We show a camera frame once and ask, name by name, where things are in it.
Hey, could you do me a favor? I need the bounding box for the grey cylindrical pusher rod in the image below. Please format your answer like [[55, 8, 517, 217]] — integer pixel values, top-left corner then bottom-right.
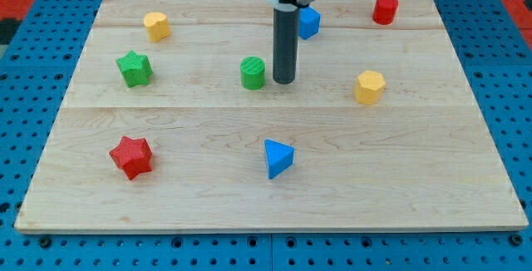
[[273, 9, 299, 85]]

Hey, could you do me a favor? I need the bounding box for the green cylinder block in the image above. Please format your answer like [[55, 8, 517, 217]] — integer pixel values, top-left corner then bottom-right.
[[240, 57, 265, 90]]

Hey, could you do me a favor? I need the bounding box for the green star block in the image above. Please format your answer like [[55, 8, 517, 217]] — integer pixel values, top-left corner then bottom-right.
[[116, 51, 153, 87]]

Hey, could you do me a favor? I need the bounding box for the red star block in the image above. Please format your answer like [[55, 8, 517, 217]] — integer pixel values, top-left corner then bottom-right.
[[109, 136, 152, 180]]

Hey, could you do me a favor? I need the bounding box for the blue cube block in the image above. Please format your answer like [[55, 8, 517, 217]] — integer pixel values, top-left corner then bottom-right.
[[298, 7, 321, 40]]

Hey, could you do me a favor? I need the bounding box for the red cylinder block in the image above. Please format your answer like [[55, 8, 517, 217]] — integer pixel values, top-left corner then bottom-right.
[[372, 0, 399, 25]]

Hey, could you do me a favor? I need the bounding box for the yellow hexagon block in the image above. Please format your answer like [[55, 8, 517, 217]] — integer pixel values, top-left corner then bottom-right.
[[353, 70, 386, 105]]

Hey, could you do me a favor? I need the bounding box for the yellow heart block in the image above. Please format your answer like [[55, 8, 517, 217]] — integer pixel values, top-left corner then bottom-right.
[[143, 12, 171, 42]]

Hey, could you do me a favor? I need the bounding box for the blue triangle block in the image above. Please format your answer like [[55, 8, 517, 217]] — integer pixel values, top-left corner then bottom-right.
[[264, 140, 295, 180]]

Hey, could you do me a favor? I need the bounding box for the wooden board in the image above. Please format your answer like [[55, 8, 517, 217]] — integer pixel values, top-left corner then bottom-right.
[[14, 0, 529, 234]]

